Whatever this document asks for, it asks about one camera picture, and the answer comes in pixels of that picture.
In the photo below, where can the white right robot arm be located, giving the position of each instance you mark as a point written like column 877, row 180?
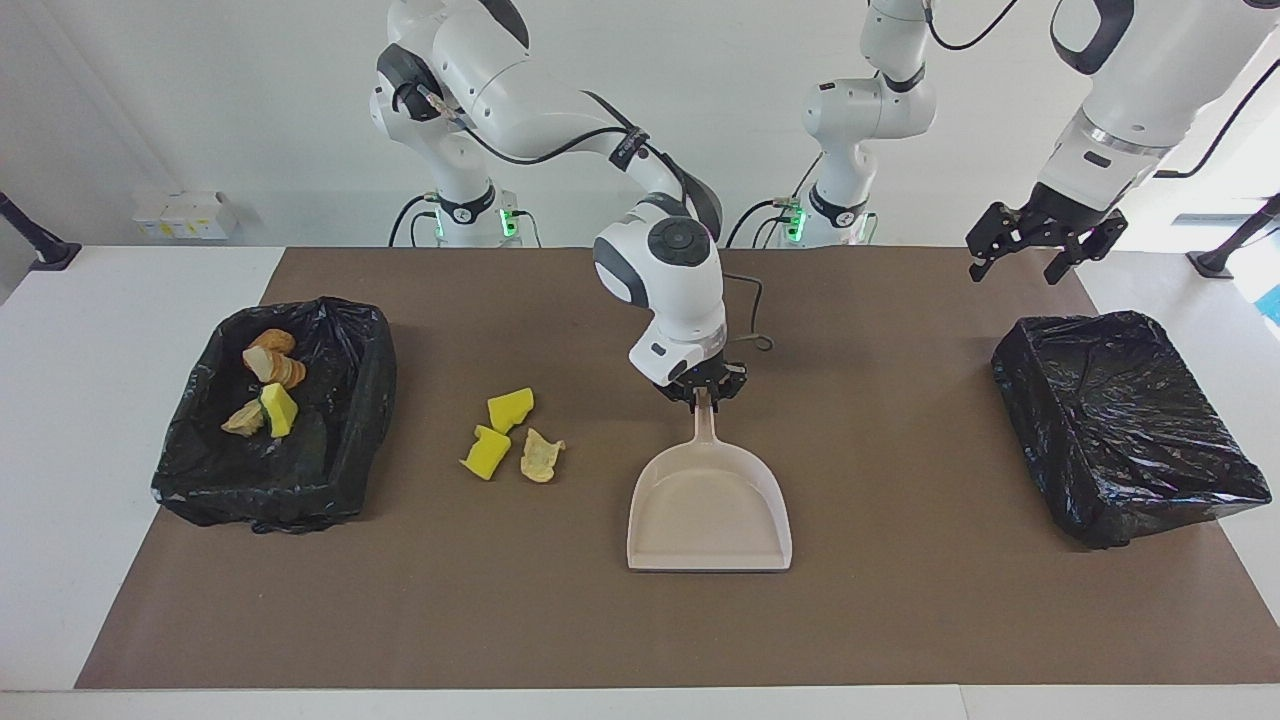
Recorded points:
column 530, row 90

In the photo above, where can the beige plastic dustpan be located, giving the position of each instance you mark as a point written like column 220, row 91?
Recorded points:
column 705, row 510

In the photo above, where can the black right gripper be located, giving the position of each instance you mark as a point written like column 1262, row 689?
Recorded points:
column 698, row 382

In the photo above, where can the pale yellow scrap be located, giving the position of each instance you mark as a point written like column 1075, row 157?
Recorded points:
column 540, row 458

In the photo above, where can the yellow green sponge piece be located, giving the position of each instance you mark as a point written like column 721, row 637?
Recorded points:
column 279, row 408

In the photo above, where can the black bag lined bin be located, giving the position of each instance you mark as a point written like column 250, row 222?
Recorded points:
column 1120, row 420
column 320, row 470

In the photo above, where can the sliced bread loaf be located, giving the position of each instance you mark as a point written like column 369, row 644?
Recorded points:
column 275, row 368

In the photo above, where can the black camera stand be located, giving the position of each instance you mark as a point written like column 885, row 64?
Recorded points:
column 1225, row 255
column 40, row 245

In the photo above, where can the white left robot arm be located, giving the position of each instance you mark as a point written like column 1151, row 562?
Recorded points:
column 870, row 110

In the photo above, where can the blue object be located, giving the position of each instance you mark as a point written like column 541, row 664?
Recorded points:
column 1273, row 303

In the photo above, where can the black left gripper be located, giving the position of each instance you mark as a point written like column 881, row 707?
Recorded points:
column 1062, row 218

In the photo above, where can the brown bread roll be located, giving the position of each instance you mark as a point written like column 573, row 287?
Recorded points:
column 270, row 342

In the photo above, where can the white wall socket box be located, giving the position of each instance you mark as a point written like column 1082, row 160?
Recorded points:
column 185, row 215

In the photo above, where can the pale bread chunk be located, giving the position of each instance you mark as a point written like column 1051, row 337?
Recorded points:
column 243, row 418

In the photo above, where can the brown paper table mat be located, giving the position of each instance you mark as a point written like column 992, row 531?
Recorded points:
column 900, row 600

